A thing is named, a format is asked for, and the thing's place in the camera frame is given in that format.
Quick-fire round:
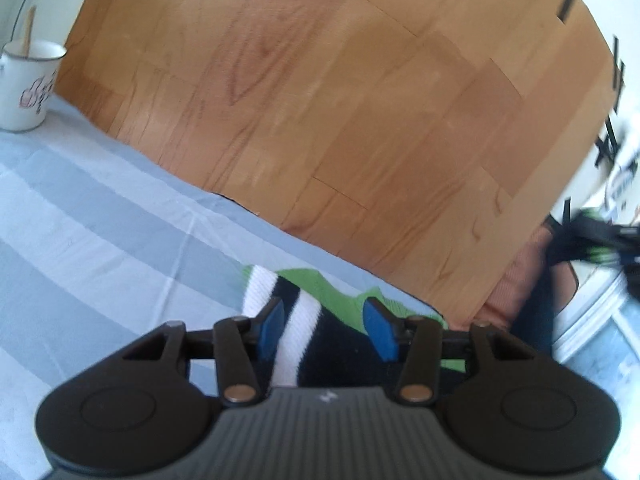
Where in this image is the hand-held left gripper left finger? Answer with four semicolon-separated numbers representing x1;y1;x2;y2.
121;297;287;407

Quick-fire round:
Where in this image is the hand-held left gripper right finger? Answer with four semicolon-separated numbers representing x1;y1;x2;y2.
362;297;539;406

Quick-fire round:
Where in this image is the striped green navy knit sweater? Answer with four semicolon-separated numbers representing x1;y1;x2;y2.
241;265;468;389

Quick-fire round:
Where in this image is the dark blue cloth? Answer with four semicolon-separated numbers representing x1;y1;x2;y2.
515;255;558;358

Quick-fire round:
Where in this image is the brown cushion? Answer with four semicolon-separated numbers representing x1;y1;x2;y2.
482;224;582;342

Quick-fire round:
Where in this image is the grey blue striped sheet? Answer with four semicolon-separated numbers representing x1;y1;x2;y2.
0;94;471;480

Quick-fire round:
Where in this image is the wood pattern board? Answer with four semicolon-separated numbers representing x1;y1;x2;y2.
52;0;622;332

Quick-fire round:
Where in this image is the white enamel mug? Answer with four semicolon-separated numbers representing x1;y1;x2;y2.
0;40;68;133

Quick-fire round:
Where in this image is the wooden stick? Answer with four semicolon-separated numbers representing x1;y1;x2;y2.
20;6;38;59

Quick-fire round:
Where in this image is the white window frame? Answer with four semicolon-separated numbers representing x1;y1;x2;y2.
552;260;632;367

